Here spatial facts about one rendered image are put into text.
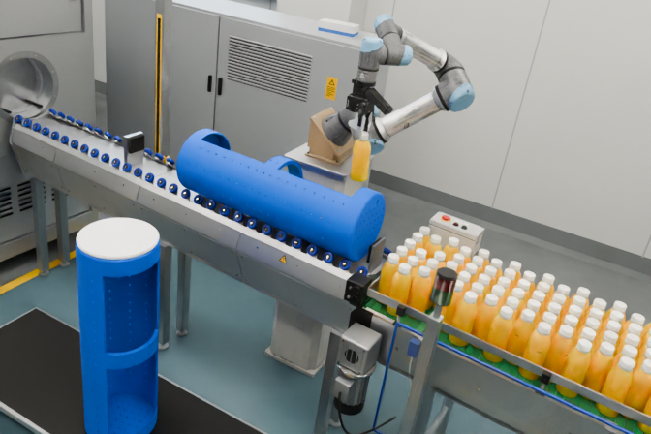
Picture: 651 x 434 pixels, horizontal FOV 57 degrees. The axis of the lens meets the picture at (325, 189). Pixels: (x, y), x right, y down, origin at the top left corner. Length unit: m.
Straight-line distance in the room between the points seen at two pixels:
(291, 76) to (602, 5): 2.18
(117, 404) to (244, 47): 2.42
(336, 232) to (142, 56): 2.93
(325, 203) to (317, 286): 0.34
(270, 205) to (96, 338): 0.79
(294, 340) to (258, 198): 1.02
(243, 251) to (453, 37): 2.89
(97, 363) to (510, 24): 3.62
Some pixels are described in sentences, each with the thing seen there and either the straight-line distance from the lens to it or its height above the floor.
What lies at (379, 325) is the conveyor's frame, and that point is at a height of 0.87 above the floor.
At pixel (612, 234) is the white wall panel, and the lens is 5.04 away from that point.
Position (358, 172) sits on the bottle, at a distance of 2.30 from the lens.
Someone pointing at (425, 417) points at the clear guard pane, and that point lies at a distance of 2.25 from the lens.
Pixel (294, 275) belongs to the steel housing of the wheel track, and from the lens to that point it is 2.43.
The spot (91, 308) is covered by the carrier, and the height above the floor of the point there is 0.81.
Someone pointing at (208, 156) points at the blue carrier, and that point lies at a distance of 2.55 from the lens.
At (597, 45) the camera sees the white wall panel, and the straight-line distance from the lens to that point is 4.70.
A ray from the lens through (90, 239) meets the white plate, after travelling 2.24.
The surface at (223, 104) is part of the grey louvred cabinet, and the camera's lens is 4.39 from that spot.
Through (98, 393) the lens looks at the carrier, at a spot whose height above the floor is 0.42.
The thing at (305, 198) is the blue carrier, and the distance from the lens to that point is 2.28.
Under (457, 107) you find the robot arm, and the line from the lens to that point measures 2.49.
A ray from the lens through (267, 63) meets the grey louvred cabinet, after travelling 4.10.
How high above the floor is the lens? 2.17
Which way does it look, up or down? 25 degrees down
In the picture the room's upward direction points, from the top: 8 degrees clockwise
